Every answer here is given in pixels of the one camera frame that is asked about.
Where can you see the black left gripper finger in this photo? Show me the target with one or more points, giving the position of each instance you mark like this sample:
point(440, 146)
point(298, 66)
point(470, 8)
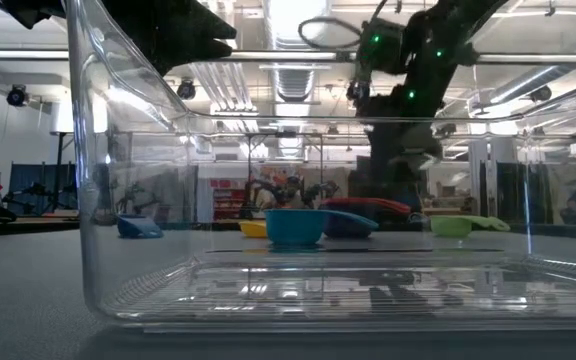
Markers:
point(213, 52)
point(215, 27)

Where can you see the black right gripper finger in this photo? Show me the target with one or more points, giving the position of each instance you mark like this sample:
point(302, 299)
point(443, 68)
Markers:
point(380, 182)
point(407, 182)

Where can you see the red measuring cup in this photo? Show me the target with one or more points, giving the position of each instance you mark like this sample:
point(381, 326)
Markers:
point(368, 204)

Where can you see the green measuring cup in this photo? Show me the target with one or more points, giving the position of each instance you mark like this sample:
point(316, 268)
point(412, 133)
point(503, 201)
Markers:
point(450, 226)

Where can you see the teal measuring cup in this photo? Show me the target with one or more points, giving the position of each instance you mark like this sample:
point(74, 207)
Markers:
point(293, 227)

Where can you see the yellow measuring cup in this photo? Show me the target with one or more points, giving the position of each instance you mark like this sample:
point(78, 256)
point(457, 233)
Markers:
point(252, 229)

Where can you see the dark blue measuring cup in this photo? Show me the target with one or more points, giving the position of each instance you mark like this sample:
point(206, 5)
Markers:
point(138, 227)

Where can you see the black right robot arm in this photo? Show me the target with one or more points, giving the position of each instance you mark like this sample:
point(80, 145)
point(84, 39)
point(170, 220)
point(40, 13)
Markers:
point(433, 35)

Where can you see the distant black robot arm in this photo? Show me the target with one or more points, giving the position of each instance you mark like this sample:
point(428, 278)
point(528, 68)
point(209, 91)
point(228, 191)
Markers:
point(38, 192)
point(288, 192)

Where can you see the purple measuring cup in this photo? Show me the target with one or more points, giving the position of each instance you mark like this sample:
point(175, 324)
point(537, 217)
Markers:
point(350, 233)

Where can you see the clear plastic basket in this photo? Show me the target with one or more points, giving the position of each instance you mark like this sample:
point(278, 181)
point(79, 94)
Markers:
point(318, 295)

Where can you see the black divider curtain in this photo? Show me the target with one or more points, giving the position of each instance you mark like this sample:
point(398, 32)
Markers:
point(513, 192)

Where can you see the white box light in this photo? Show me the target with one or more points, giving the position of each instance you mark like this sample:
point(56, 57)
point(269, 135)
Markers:
point(60, 117)

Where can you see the red parts shelf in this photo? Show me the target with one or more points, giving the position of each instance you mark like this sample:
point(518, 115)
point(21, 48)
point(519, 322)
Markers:
point(229, 200)

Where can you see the blue divider panel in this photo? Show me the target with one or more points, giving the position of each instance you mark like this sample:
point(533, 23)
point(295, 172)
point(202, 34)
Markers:
point(28, 175)

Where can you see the black ceiling camera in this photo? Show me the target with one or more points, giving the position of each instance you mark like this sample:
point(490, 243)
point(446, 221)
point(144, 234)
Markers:
point(186, 90)
point(16, 95)
point(540, 93)

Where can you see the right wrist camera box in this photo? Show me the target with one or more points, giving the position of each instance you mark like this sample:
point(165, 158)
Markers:
point(380, 47)

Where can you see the silver ceiling duct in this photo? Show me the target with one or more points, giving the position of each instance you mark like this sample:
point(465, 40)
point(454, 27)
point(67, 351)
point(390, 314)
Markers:
point(295, 75)

